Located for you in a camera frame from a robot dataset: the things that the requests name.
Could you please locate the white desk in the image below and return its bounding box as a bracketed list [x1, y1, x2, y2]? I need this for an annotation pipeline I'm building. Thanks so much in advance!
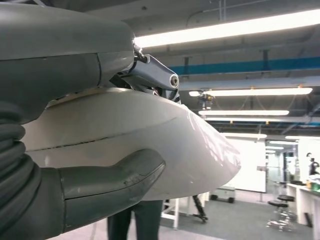
[287, 183, 320, 240]

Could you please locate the long ceiling light strip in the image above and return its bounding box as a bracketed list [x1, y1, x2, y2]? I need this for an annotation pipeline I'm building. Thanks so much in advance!
[221, 132, 268, 140]
[285, 135, 320, 141]
[198, 109, 290, 117]
[134, 8, 320, 49]
[269, 140, 299, 146]
[189, 87, 313, 98]

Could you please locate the person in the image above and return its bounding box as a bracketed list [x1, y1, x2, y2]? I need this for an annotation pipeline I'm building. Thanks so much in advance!
[306, 152, 320, 176]
[107, 199, 164, 240]

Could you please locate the black floor stand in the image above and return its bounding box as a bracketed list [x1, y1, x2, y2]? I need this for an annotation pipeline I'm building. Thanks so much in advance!
[192, 194, 209, 223]

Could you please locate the grey ceiling duct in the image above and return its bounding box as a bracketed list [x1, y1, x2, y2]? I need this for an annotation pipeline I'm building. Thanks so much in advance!
[178, 76, 320, 91]

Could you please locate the white table frame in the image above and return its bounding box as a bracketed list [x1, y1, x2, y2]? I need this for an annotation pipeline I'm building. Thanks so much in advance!
[161, 192, 210, 230]

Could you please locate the black round stool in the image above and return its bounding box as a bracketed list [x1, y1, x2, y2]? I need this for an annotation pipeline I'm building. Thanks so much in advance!
[266, 200, 291, 233]
[276, 194, 297, 226]

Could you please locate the hanging ceiling device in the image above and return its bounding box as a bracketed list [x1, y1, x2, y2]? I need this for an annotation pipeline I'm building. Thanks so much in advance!
[198, 93, 214, 111]

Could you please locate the blue ceiling pipe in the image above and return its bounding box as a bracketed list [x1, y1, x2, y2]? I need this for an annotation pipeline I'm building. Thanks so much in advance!
[170, 56, 320, 76]

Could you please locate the white wheeled box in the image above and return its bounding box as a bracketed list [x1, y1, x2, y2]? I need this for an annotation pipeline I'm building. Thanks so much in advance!
[209, 185, 236, 204]

